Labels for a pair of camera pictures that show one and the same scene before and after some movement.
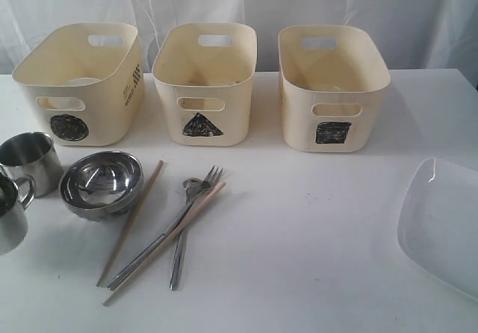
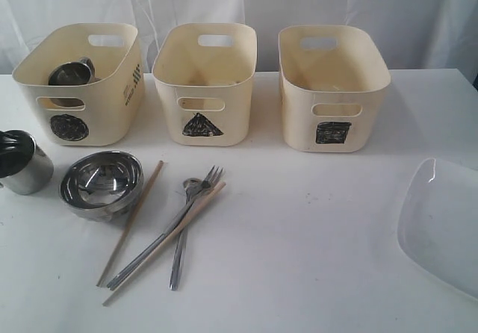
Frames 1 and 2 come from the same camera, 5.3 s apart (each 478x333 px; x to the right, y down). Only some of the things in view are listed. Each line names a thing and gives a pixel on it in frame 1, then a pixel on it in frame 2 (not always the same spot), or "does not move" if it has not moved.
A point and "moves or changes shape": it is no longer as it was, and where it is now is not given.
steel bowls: [102, 187] does not move
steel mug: [33, 157] moves or changes shape
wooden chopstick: [209, 198] does not move
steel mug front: [15, 196] -> [74, 73]
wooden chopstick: [117, 252] does not move
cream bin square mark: [331, 78] does not move
